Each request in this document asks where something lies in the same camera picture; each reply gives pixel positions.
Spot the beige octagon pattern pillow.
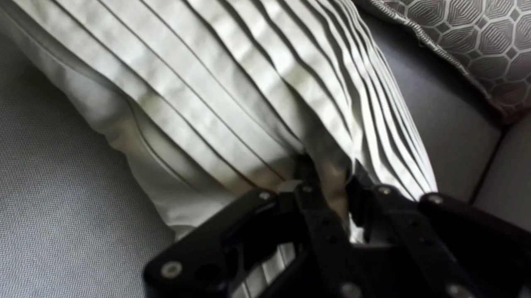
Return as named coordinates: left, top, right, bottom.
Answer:
left=355, top=0, right=531, bottom=127

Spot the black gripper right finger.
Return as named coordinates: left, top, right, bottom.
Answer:
left=347, top=167, right=531, bottom=298

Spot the light grey couch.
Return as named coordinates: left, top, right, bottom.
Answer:
left=0, top=10, right=531, bottom=298

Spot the white pleated pillow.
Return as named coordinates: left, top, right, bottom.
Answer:
left=0, top=0, right=440, bottom=298

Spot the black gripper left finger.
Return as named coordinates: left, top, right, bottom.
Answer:
left=143, top=155, right=367, bottom=298

